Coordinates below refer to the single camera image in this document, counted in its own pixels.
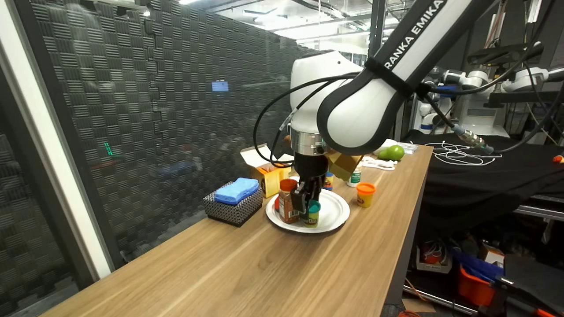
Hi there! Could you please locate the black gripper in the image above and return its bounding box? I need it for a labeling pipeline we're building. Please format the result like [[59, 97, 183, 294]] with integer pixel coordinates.
[[290, 151, 327, 208]]

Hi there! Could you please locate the orange-lid spice bottle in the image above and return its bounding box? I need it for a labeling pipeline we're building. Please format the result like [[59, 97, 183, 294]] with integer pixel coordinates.
[[276, 178, 301, 223]]

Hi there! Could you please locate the orange-lid dough container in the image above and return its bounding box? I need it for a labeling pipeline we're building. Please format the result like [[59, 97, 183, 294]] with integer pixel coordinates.
[[354, 181, 377, 209]]

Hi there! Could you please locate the white paper plate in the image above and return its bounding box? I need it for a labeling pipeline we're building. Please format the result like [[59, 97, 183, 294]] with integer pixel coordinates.
[[264, 188, 352, 236]]

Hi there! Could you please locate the yellow open cardboard box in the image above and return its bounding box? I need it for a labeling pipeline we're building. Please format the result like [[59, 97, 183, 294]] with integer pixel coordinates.
[[237, 144, 292, 199]]

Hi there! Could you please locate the blue sponge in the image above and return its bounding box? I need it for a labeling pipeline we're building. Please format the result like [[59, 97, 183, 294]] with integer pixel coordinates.
[[213, 176, 260, 206]]

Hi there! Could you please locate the green pear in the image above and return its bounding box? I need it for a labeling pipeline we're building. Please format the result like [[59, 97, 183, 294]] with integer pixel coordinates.
[[375, 144, 407, 164]]

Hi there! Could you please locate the black cloth covered table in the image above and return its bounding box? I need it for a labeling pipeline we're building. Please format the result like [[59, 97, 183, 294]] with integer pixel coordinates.
[[410, 128, 564, 236]]

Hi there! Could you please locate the orange storage bin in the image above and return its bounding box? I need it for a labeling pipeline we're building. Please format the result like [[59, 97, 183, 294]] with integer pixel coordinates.
[[456, 264, 500, 310]]

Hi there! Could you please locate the white lab equipment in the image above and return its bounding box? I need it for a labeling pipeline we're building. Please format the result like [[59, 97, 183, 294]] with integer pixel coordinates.
[[412, 67, 564, 139]]

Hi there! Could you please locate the white coiled cable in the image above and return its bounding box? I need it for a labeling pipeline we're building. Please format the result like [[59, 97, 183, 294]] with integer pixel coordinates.
[[357, 153, 401, 172]]

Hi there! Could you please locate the black looped camera cable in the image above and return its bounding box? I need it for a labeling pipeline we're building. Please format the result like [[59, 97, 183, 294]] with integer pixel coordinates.
[[251, 72, 368, 167]]

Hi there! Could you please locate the tangled white cable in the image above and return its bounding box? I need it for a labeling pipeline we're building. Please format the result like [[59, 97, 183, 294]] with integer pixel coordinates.
[[429, 139, 503, 169]]

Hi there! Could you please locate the black cable with metal connector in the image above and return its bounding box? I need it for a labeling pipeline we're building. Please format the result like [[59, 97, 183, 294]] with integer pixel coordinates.
[[419, 81, 564, 155]]

